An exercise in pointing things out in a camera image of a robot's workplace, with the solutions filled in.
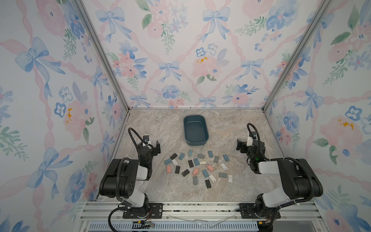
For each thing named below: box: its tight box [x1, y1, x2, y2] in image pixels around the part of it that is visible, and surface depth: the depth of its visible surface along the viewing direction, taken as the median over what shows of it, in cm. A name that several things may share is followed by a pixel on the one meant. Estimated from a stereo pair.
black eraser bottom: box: [204, 179, 212, 189], surface depth 85 cm
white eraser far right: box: [228, 174, 233, 184], surface depth 86 cm
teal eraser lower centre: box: [201, 169, 210, 178], surface depth 89 cm
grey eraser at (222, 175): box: [218, 172, 228, 178], surface depth 88 cm
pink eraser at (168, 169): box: [166, 165, 172, 174], surface depth 90 cm
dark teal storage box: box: [183, 114, 210, 146], surface depth 108 cm
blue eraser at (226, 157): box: [222, 154, 230, 162], surface depth 95 cm
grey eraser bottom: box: [192, 175, 199, 185], surface depth 86 cm
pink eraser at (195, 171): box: [192, 167, 200, 176], surface depth 89 cm
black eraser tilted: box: [181, 169, 190, 177], surface depth 88 cm
